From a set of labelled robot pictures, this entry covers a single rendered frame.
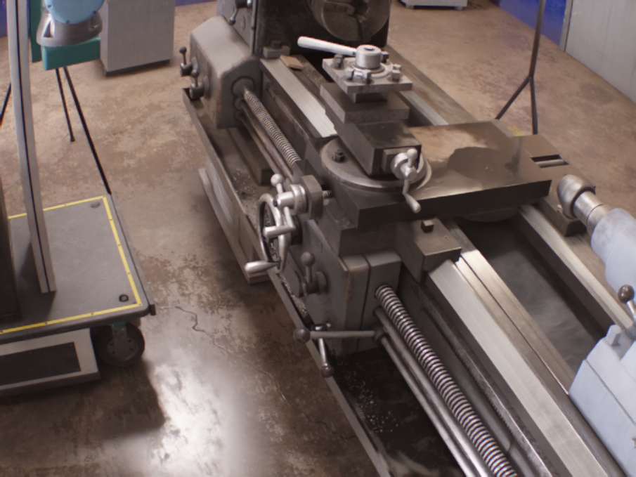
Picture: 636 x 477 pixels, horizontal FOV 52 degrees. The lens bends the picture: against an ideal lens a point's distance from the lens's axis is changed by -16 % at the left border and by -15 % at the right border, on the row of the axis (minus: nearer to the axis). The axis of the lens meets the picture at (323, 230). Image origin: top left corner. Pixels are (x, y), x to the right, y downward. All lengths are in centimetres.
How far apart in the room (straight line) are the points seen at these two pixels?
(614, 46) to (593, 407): 438
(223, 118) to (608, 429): 187
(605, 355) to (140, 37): 372
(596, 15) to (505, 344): 441
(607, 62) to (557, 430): 448
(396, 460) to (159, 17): 336
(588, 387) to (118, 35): 370
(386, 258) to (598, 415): 68
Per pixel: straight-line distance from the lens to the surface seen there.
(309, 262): 170
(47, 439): 237
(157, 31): 456
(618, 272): 136
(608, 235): 141
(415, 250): 165
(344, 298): 173
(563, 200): 151
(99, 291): 235
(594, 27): 570
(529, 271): 191
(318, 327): 182
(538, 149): 217
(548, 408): 140
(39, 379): 241
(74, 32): 180
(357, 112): 173
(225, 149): 288
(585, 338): 176
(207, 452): 228
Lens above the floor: 183
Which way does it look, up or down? 36 degrees down
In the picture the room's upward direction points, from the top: 5 degrees clockwise
